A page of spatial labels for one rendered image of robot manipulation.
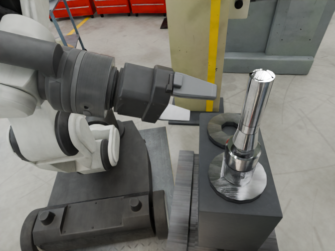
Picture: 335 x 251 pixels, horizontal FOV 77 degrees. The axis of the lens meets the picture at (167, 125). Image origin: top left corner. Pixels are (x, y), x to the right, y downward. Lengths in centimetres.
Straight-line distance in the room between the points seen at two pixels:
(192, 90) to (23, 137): 49
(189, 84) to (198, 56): 148
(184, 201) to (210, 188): 20
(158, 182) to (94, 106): 93
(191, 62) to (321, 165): 125
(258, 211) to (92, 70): 30
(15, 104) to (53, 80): 5
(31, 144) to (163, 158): 79
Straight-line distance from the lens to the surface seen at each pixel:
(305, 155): 196
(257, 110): 25
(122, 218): 90
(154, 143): 134
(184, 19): 165
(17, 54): 28
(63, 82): 28
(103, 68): 28
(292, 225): 162
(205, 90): 28
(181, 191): 56
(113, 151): 95
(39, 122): 63
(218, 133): 41
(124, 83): 27
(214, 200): 35
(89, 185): 107
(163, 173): 121
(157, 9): 458
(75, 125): 63
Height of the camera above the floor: 142
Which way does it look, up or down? 45 degrees down
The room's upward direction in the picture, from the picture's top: 8 degrees counter-clockwise
